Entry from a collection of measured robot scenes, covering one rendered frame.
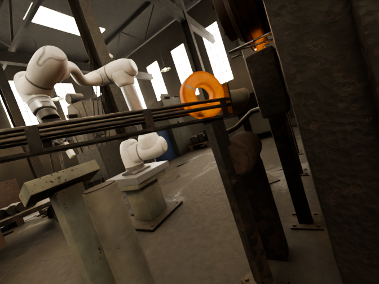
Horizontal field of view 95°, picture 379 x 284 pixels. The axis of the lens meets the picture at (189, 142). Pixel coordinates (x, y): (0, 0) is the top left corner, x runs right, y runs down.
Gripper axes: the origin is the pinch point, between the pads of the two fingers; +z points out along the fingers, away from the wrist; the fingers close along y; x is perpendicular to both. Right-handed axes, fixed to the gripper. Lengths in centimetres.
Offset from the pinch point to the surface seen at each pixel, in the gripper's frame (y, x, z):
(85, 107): 271, 341, -284
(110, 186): -3.0, -17.2, 25.4
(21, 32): 301, 462, -741
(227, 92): 22, -62, 23
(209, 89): 19, -59, 19
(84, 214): -5.8, 3.2, 27.4
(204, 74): 18, -61, 14
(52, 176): -11.9, -5.2, 10.9
